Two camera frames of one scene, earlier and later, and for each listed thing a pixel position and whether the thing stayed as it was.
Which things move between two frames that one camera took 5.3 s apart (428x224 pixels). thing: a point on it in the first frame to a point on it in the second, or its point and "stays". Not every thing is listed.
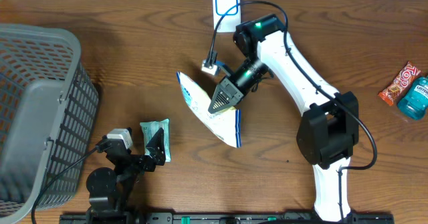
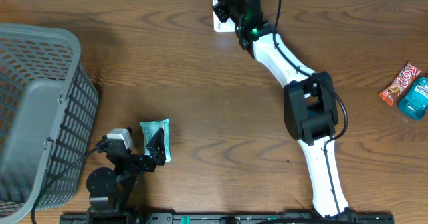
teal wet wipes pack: (150, 128) stays
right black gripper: (233, 91) to (218, 8)
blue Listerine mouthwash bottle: (414, 103) stays
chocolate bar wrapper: (392, 91) stays
